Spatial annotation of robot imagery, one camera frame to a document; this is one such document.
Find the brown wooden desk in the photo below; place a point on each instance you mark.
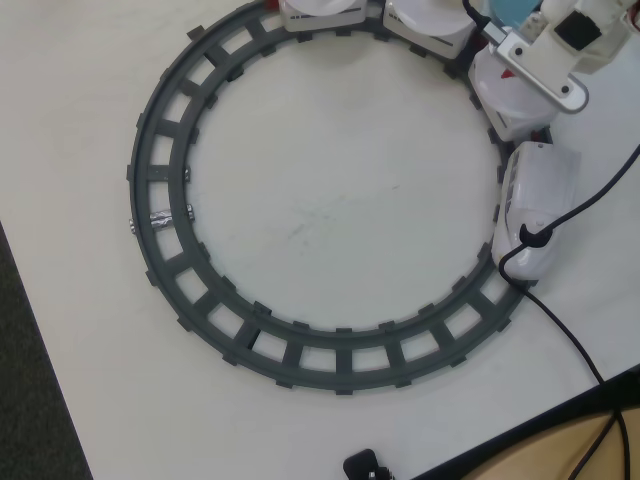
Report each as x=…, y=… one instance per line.
x=550, y=455

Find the silver foil tape strip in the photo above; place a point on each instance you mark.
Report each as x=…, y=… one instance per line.
x=161, y=220

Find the white toy train car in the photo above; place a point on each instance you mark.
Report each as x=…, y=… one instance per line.
x=440, y=42
x=515, y=125
x=320, y=21

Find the red toy sushi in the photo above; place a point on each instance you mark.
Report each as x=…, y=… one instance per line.
x=507, y=74

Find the black power adapter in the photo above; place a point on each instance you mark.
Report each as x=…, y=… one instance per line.
x=362, y=462

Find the light blue dish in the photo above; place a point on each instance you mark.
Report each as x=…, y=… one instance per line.
x=510, y=12

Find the white round plate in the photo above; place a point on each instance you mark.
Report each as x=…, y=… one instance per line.
x=505, y=97
x=320, y=6
x=430, y=17

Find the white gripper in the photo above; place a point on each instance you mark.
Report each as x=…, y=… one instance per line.
x=546, y=70

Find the grey circular toy train track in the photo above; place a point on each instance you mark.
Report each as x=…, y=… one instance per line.
x=345, y=357

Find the white Shinkansen toy locomotive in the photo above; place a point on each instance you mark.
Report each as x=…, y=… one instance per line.
x=542, y=185

